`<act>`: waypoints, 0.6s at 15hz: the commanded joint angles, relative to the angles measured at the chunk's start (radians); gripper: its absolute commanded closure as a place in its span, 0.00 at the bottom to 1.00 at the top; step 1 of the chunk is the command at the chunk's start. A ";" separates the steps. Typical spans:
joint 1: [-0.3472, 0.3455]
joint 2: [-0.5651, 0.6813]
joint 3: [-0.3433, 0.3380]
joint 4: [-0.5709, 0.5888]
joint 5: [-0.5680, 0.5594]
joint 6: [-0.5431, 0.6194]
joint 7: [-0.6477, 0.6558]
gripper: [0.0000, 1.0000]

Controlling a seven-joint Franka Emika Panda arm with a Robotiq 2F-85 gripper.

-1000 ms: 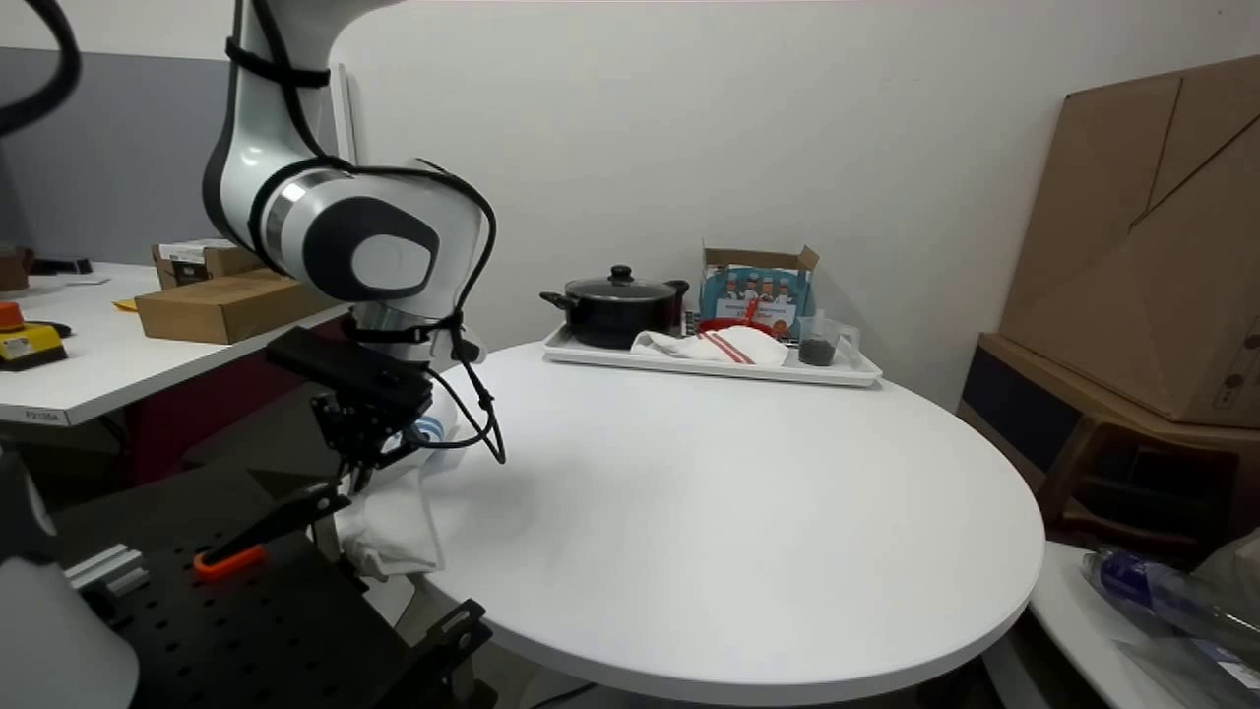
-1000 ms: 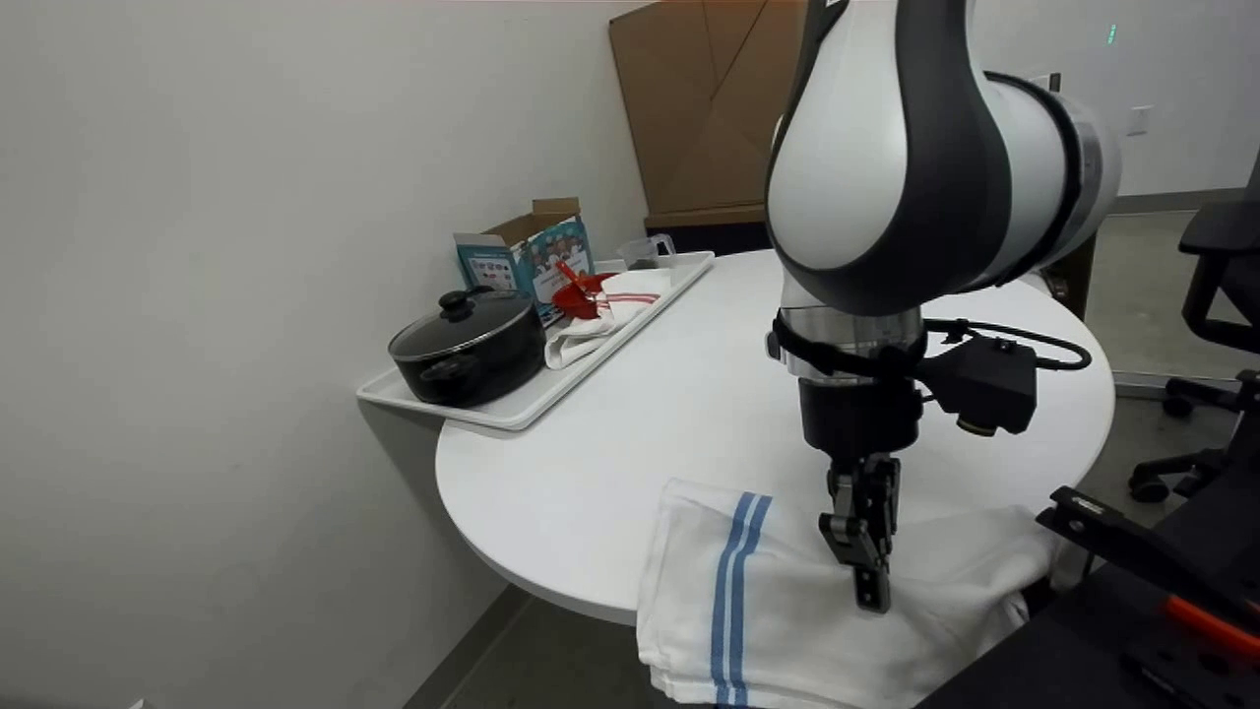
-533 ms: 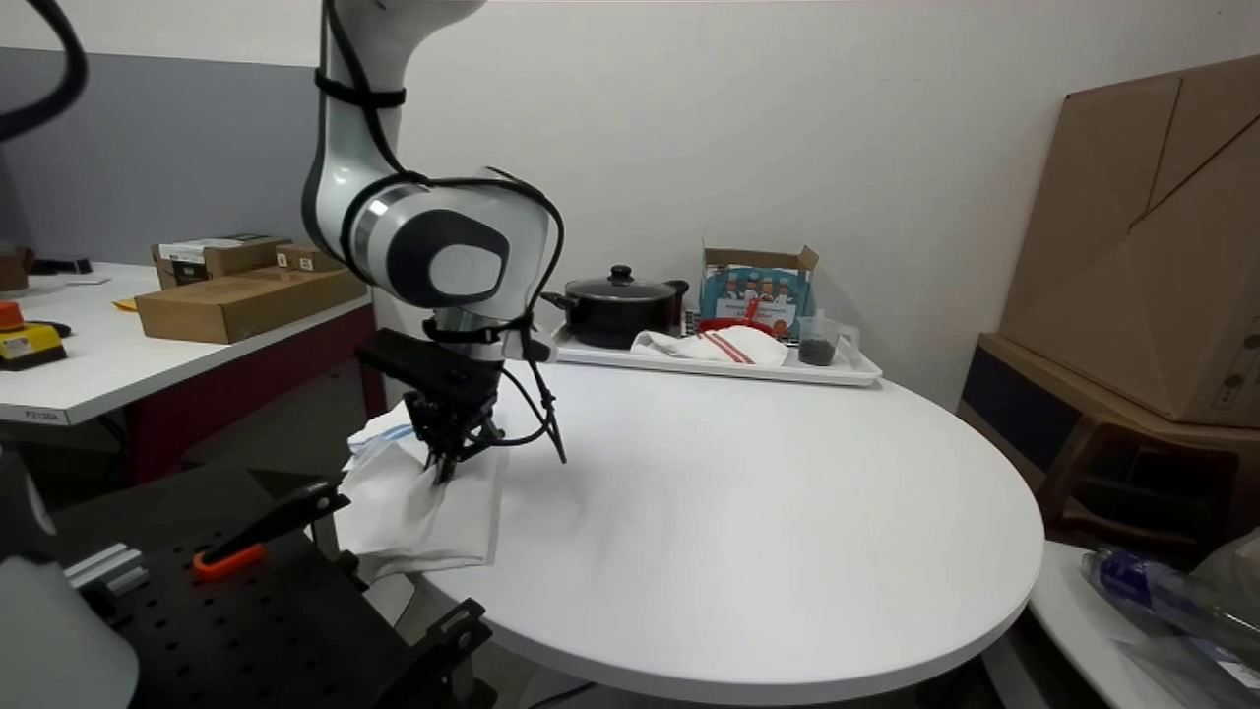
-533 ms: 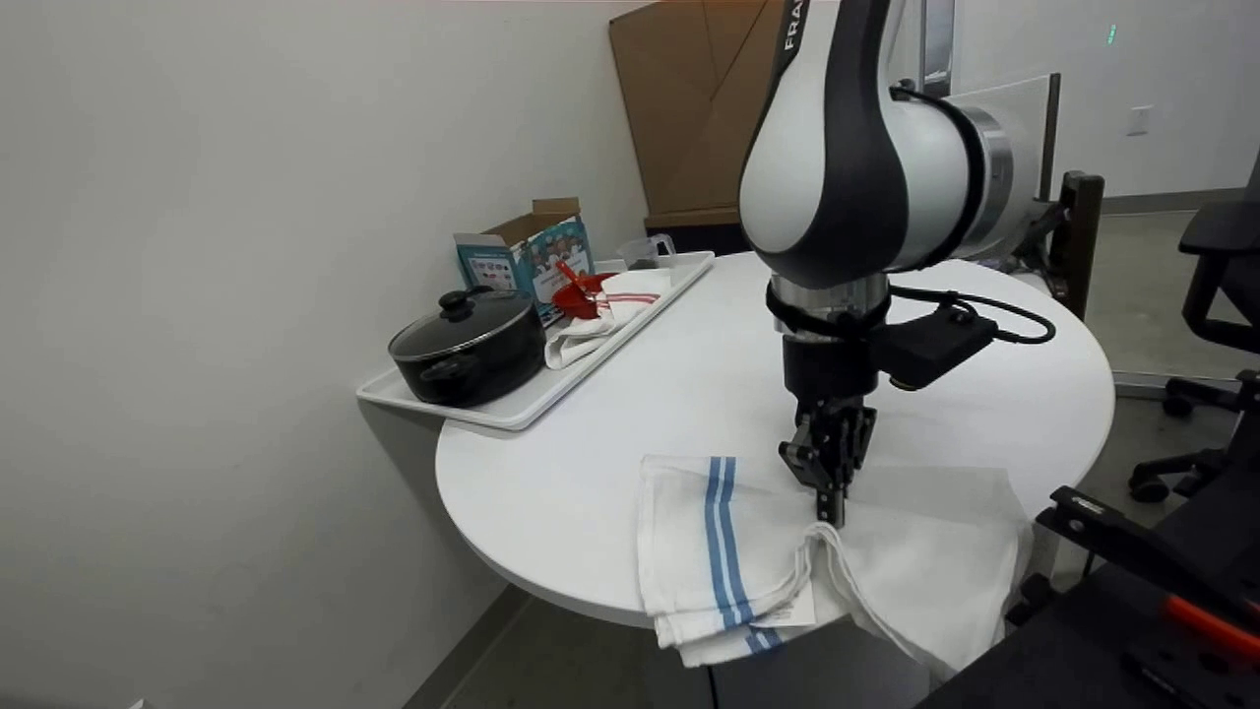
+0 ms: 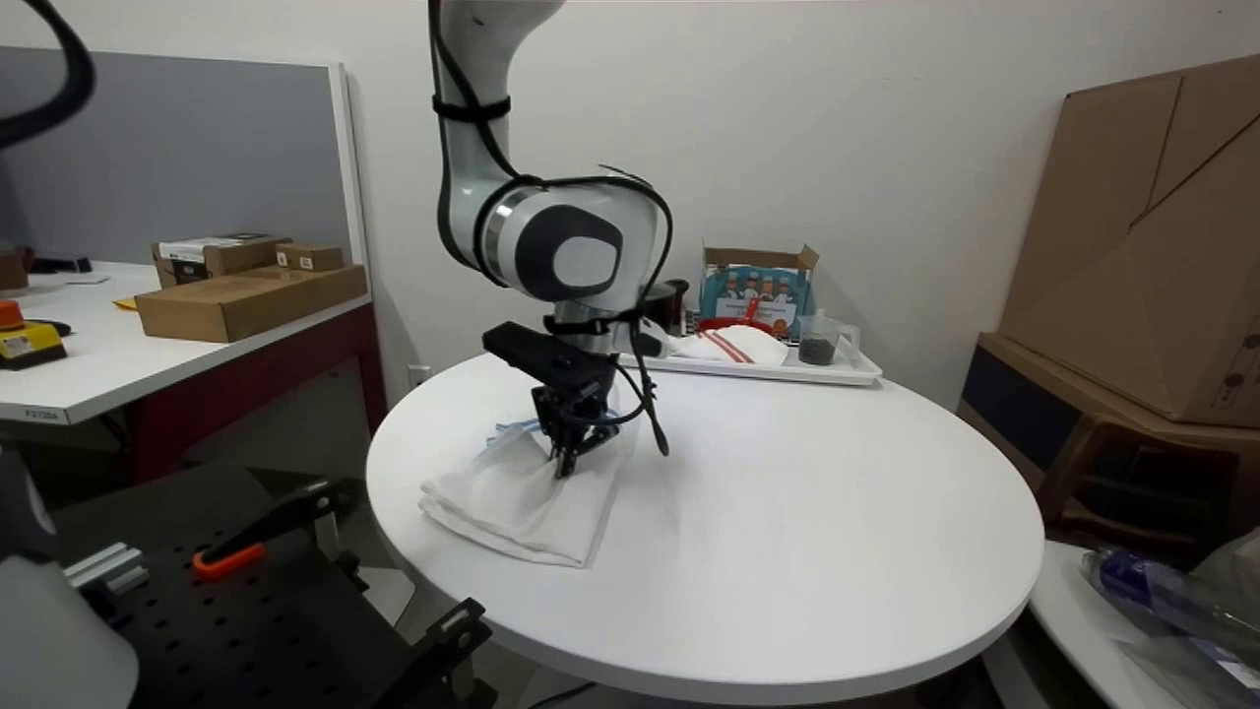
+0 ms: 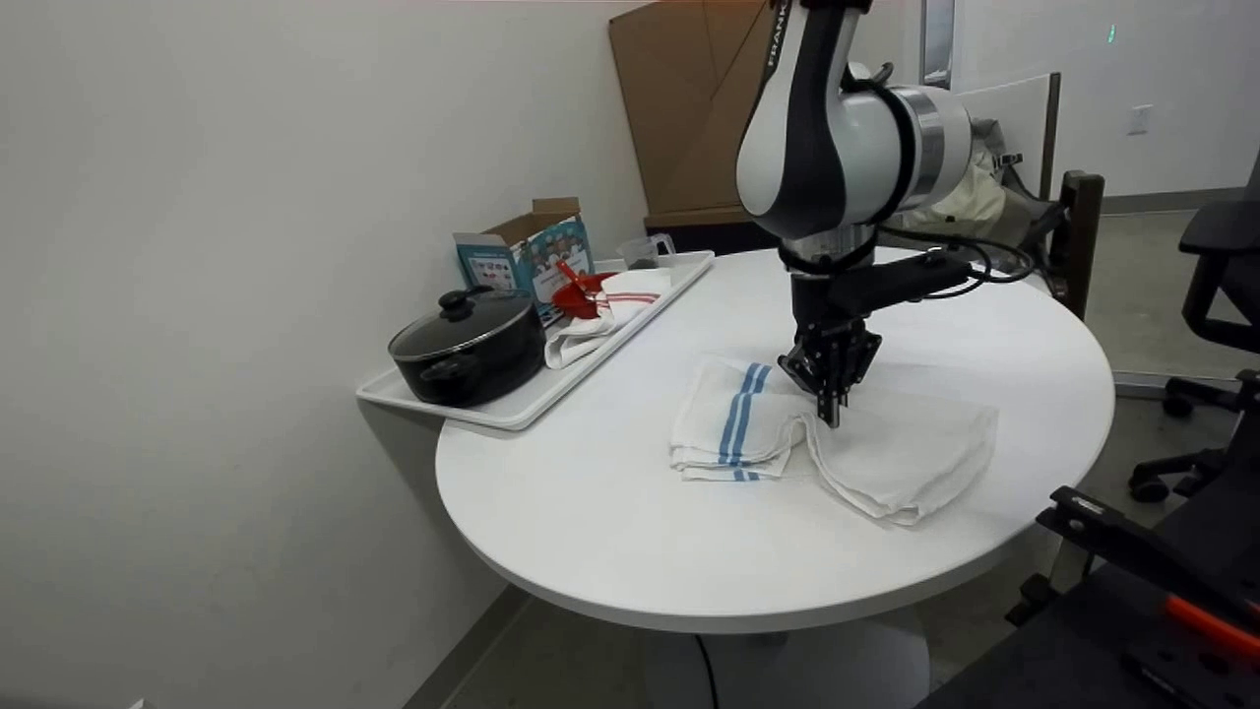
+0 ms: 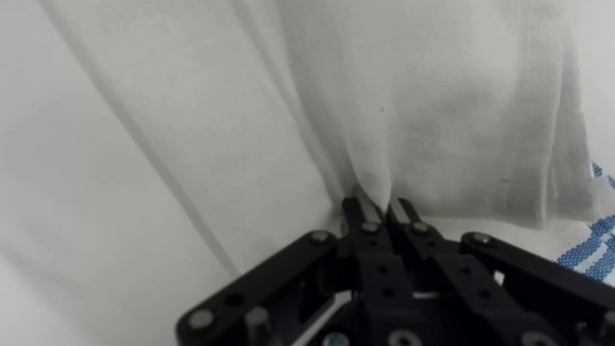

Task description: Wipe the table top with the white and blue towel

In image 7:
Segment white towel with blue stripes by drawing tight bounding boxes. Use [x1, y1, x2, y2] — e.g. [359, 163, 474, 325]
[36, 0, 615, 286]

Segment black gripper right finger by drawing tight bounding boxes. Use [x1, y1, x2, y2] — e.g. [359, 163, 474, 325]
[386, 194, 615, 346]

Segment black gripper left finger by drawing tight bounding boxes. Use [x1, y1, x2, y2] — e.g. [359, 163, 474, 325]
[175, 184, 411, 346]

